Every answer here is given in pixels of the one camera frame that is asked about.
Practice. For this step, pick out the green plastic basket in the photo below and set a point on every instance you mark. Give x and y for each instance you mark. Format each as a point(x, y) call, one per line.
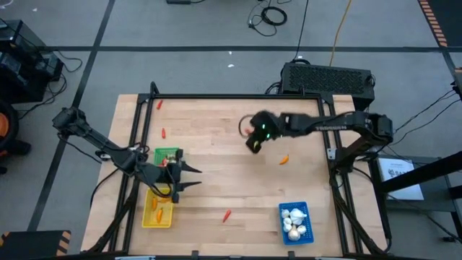
point(160, 155)

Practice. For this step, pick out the black aluminium table frame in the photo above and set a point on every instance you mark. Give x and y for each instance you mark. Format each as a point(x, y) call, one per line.
point(234, 96)

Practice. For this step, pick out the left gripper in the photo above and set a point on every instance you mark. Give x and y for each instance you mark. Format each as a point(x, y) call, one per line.
point(177, 177)

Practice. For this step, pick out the yellow plastic basket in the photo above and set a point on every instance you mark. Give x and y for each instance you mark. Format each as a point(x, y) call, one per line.
point(149, 222)

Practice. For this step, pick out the hazard striped black platform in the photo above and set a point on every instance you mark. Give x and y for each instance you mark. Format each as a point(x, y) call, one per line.
point(32, 245)

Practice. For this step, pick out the black power strip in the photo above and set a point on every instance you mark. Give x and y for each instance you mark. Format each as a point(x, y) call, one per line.
point(178, 1)

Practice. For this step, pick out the black perforated computer tower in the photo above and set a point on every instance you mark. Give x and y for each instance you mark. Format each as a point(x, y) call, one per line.
point(326, 85)

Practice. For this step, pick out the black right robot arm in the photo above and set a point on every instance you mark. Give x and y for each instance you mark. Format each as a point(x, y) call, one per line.
point(332, 124)

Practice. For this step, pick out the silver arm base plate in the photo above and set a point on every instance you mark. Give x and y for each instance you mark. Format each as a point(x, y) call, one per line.
point(331, 153)

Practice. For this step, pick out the white mushroom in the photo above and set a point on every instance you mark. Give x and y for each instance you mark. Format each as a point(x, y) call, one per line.
point(169, 157)

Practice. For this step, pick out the hazard striped black mat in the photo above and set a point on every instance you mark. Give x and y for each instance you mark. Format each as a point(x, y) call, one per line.
point(451, 18)

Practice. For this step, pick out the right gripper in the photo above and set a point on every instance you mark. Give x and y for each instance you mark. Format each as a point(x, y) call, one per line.
point(265, 124)

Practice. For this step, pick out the black equipment stack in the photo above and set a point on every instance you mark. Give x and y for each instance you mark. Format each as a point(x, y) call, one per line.
point(21, 61)

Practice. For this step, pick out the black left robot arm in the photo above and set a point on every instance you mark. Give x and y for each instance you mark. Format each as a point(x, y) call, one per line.
point(108, 150)

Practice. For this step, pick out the white paper sign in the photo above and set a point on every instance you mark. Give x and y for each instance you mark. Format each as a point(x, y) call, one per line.
point(400, 177)

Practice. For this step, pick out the blue plastic basket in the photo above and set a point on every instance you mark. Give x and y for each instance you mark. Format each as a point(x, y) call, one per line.
point(308, 240)

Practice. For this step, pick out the red cap mushroom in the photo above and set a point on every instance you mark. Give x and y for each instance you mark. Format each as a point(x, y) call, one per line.
point(164, 162)

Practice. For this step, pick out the orange black vacuum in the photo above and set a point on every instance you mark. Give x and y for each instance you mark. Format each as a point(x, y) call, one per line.
point(4, 130)

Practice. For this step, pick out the black side stand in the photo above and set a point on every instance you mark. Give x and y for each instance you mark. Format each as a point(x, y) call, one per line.
point(436, 195)

